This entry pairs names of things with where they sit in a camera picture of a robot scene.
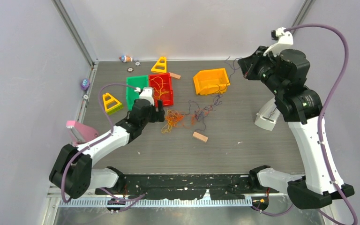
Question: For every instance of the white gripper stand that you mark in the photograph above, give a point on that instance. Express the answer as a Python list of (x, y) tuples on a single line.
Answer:
[(267, 116)]

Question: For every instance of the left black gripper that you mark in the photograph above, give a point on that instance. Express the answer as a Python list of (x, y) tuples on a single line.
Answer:
[(159, 114)]

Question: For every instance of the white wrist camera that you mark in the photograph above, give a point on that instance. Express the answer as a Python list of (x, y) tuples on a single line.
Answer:
[(146, 93), (284, 40)]

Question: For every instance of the yellow triangle block far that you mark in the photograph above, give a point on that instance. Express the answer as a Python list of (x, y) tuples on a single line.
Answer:
[(160, 67)]

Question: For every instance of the red plastic bin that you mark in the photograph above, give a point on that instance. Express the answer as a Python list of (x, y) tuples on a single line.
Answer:
[(163, 90)]

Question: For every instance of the pink gripper stand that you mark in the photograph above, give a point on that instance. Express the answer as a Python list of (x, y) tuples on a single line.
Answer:
[(80, 133)]

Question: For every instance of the tan wooden block near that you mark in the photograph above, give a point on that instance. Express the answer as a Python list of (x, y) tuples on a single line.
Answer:
[(200, 137)]

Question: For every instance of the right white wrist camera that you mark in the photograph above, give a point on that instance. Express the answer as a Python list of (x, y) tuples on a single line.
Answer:
[(284, 40)]

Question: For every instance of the purple toy block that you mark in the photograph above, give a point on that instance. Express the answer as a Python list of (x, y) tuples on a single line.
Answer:
[(85, 84)]

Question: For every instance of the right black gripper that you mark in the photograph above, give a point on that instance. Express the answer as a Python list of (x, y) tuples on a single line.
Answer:
[(248, 64)]

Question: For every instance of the orange plastic bin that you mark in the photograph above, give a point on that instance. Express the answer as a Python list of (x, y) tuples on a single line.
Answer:
[(211, 81)]

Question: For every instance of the yellow triangle block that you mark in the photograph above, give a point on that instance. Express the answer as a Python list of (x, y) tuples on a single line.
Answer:
[(111, 104), (160, 67)]

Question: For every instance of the tan wooden block far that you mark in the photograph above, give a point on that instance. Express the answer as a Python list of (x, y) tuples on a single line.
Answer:
[(174, 75)]

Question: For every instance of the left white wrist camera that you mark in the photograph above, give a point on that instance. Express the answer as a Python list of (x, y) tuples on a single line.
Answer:
[(146, 93)]

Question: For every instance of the yellow triangle block near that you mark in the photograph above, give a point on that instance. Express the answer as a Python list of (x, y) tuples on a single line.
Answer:
[(111, 104)]

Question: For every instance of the tan wooden block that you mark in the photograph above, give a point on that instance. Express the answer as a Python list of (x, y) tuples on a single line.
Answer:
[(200, 137), (174, 75)]

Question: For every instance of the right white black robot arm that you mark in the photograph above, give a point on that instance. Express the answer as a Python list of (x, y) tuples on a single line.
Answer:
[(285, 76)]

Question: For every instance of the small toy figurine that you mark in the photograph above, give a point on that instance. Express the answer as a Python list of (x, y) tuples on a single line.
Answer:
[(125, 58)]

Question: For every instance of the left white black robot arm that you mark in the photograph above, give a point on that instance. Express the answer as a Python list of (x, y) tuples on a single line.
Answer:
[(72, 171)]

